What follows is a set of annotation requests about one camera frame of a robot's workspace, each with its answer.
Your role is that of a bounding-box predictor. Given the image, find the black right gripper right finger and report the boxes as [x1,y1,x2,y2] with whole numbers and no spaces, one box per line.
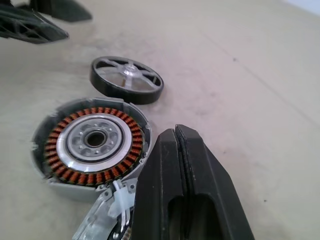
[174,124,256,240]

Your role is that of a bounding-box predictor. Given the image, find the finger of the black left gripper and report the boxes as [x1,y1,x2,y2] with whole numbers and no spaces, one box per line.
[0,4,70,45]
[29,0,93,22]

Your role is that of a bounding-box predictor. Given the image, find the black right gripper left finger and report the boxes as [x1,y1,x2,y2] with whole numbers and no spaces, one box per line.
[131,128,188,240]

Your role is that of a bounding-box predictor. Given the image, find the black silver spoked rotor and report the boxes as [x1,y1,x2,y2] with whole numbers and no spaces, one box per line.
[89,56,165,105]

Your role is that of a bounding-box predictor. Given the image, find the grey motor housing copper windings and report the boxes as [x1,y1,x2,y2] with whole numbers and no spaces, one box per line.
[29,97,153,203]

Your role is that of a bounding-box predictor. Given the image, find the white wire connector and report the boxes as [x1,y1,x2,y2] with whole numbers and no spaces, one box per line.
[107,180,131,217]

